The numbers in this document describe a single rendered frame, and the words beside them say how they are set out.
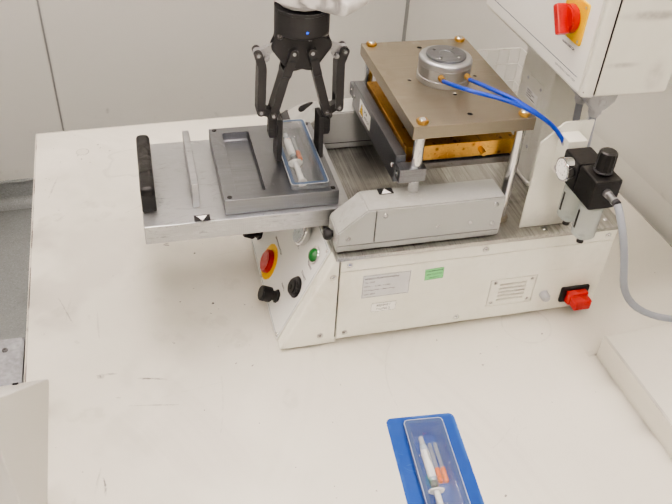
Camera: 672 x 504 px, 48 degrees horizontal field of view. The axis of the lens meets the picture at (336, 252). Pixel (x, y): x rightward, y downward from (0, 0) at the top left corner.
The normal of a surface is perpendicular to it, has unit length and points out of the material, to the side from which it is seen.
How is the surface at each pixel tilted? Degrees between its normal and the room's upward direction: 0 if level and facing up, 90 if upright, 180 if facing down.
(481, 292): 90
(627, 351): 0
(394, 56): 0
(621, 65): 90
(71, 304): 0
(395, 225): 90
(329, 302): 90
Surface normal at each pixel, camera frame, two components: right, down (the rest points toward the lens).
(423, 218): 0.24, 0.62
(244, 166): 0.05, -0.77
